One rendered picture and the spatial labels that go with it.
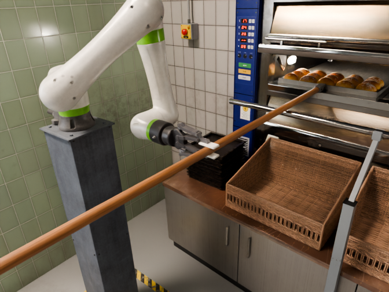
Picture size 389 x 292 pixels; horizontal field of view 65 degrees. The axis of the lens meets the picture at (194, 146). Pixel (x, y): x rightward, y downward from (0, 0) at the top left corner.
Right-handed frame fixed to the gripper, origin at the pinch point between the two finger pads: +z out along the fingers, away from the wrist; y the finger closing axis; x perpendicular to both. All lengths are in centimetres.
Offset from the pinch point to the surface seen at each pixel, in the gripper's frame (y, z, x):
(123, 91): 12, -121, -52
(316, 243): 58, 28, -44
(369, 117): 11, 27, -97
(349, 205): 24, 40, -34
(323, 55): -20, 6, -79
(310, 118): 3, 12, -57
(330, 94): 2, 7, -94
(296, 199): 61, 5, -74
